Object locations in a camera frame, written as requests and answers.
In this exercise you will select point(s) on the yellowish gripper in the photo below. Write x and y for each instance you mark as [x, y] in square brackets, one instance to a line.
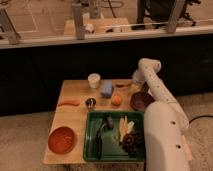
[134, 88]

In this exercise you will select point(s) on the purple bowl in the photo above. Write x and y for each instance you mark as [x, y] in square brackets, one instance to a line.
[140, 101]

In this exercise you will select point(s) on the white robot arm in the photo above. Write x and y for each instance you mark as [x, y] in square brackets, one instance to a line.
[165, 122]

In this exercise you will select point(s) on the black rectangular object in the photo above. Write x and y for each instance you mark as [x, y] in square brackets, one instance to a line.
[144, 88]

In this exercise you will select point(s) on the orange fruit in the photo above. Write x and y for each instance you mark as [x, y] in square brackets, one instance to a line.
[116, 100]

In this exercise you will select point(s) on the blue sponge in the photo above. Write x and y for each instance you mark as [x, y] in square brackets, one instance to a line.
[107, 89]

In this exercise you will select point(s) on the yellow banana pieces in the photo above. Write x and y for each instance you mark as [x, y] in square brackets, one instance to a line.
[125, 127]

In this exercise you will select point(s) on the white cup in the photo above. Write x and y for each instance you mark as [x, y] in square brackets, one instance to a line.
[94, 80]

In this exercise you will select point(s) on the black utensil in tray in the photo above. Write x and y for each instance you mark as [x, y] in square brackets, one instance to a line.
[107, 123]

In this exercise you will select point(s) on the small metal cup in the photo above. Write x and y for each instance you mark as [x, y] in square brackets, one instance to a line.
[90, 103]

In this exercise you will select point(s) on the bunch of dark grapes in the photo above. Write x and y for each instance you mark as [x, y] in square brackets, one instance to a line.
[132, 142]

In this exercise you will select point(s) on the wooden table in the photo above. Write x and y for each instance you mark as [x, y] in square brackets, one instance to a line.
[75, 117]

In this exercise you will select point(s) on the orange carrot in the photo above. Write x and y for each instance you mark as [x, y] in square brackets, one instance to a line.
[69, 102]

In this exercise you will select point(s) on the green plastic tray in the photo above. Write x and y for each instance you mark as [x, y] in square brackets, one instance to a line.
[111, 148]

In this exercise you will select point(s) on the background wooden board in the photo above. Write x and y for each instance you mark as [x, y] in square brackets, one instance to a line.
[100, 26]

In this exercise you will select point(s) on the orange bowl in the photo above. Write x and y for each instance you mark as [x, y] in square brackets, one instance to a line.
[62, 140]

